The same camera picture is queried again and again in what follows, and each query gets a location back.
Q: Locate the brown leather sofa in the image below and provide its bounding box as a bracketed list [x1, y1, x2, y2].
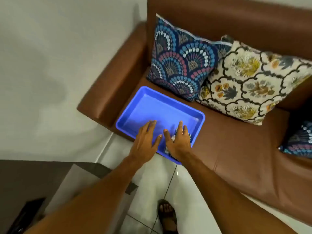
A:
[77, 0, 312, 226]

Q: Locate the blue patterned cloth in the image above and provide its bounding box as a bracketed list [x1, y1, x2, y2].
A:
[165, 128, 193, 161]

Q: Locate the dark brown side table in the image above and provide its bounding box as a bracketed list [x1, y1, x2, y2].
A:
[0, 159, 138, 234]

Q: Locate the blue plastic tray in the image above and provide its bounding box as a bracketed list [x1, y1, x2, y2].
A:
[116, 86, 206, 165]

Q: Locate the cream floral cushion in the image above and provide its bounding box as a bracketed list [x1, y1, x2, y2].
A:
[196, 35, 312, 126]

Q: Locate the blue fan-pattern cushion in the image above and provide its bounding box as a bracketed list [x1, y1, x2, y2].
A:
[146, 13, 232, 102]
[278, 120, 312, 159]

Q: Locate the brown sandal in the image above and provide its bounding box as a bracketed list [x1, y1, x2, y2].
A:
[157, 199, 179, 234]

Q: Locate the person's left forearm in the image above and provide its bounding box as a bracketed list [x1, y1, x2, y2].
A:
[23, 155, 147, 234]

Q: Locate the person's right hand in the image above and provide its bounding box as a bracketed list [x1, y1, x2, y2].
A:
[163, 120, 196, 164]

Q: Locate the person's left hand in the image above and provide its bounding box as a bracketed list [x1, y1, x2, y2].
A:
[129, 120, 163, 164]

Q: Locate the person's right forearm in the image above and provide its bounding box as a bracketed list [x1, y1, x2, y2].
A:
[181, 151, 300, 234]

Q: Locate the person's foot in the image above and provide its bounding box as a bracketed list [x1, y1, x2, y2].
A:
[159, 203, 177, 233]

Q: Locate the black flat device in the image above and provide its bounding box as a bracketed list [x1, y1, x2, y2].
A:
[7, 197, 47, 234]

